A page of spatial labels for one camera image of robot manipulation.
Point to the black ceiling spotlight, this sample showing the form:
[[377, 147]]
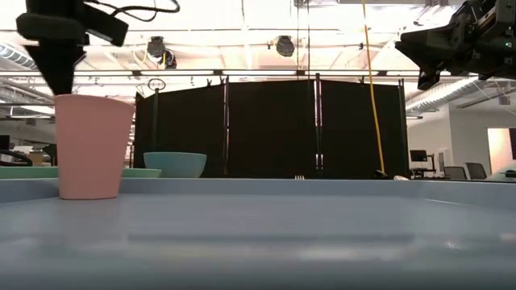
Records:
[[285, 45], [155, 47]]

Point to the grey office chair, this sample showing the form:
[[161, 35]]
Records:
[[476, 171], [454, 173]]

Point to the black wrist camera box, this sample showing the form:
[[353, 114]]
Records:
[[106, 26]]

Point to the white ceiling duct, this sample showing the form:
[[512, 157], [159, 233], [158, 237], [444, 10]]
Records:
[[16, 54], [443, 94]]

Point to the black computer monitor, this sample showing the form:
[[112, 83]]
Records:
[[418, 155]]

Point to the light blue plastic tray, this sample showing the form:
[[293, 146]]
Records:
[[258, 233]]

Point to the teal blue bowl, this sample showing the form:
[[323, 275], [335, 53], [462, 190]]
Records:
[[175, 165]]

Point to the pink plastic cup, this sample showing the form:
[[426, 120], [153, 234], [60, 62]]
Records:
[[94, 149]]

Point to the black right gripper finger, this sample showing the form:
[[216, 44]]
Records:
[[428, 78], [431, 46]]

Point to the black folding partition screen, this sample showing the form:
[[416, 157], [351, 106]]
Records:
[[270, 129]]

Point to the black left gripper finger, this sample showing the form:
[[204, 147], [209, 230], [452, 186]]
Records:
[[60, 68]]

